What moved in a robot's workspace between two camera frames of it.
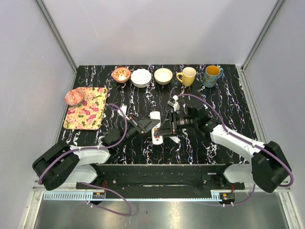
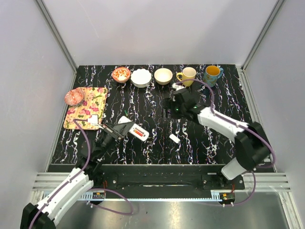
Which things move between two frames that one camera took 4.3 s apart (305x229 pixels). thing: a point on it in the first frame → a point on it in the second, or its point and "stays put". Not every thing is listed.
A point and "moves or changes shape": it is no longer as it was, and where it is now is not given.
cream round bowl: x=163 y=76 stays put
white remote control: x=156 y=115 moves or changes shape
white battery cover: x=175 y=139 stays put
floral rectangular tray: x=88 y=114 stays put
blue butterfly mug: x=211 y=74 stays put
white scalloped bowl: x=140 y=78 stays put
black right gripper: x=165 y=129 → x=169 y=104
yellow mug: x=188 y=75 stays put
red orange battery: x=155 y=130 moves or changes shape
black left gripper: x=151 y=123 → x=115 y=134
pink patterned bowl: x=74 y=97 stays put
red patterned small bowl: x=121 y=74 stays put
